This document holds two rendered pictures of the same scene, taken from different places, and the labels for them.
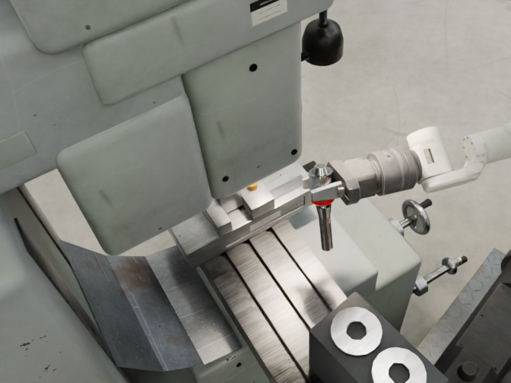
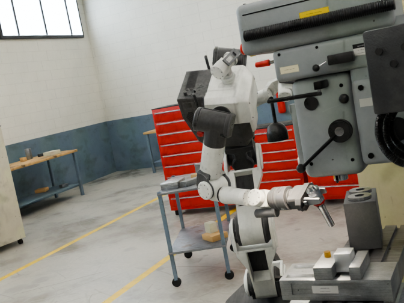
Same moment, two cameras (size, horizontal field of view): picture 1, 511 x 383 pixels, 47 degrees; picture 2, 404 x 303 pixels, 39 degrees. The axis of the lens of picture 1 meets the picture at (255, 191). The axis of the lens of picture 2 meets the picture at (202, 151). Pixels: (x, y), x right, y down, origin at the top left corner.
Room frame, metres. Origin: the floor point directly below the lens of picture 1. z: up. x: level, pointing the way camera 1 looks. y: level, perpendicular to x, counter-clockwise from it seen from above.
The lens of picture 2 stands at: (2.17, 1.20, 1.67)
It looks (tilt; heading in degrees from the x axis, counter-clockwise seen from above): 7 degrees down; 232
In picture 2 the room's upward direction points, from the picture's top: 11 degrees counter-clockwise
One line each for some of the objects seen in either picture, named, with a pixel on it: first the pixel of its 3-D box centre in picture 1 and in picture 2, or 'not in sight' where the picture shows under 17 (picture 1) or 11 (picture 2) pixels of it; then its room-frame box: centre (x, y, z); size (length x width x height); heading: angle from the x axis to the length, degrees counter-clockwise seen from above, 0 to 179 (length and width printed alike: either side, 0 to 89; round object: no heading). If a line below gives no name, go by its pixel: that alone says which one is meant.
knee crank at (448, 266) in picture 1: (439, 272); not in sight; (0.79, -0.52, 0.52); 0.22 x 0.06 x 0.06; 115
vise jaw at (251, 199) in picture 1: (247, 187); (328, 264); (0.82, 0.02, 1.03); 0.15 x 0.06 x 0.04; 24
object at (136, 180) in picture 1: (115, 134); (394, 114); (0.62, 0.20, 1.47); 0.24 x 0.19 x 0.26; 25
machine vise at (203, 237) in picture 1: (239, 200); (338, 275); (0.81, 0.04, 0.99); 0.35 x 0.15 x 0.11; 114
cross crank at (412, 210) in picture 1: (406, 223); not in sight; (0.91, -0.43, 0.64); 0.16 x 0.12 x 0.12; 115
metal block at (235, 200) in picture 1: (225, 193); (345, 260); (0.80, 0.07, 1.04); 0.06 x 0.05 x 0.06; 24
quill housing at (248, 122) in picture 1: (224, 84); (333, 122); (0.70, 0.03, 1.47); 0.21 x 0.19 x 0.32; 25
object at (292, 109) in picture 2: not in sight; (300, 134); (0.75, -0.08, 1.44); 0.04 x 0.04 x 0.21; 25
